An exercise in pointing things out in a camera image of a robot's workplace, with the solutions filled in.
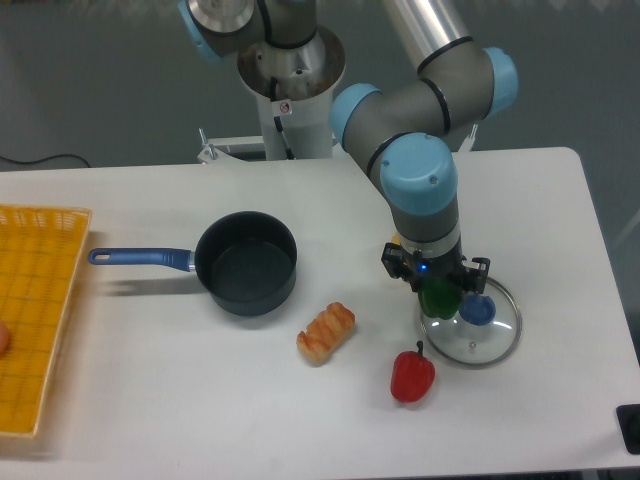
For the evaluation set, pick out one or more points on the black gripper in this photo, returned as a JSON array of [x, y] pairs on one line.
[[467, 276]]

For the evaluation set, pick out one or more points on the green bell pepper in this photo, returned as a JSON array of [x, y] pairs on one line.
[[438, 298]]

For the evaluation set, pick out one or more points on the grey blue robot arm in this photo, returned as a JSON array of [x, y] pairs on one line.
[[397, 139]]

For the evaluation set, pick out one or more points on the glass lid blue knob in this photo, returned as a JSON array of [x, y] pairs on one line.
[[483, 332]]

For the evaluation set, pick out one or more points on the red bell pepper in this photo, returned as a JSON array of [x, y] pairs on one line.
[[412, 376]]

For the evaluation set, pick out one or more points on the toy bread loaf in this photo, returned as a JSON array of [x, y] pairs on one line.
[[326, 333]]

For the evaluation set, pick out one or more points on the black box at table edge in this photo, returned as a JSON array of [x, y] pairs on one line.
[[629, 421]]

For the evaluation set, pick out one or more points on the yellow woven basket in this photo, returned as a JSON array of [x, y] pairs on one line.
[[41, 249]]

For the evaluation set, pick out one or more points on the orange object in basket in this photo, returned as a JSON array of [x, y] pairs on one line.
[[5, 338]]

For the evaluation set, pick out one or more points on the dark saucepan blue handle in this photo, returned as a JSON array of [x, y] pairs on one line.
[[246, 260]]

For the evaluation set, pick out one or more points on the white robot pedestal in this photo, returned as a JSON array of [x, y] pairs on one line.
[[292, 67]]

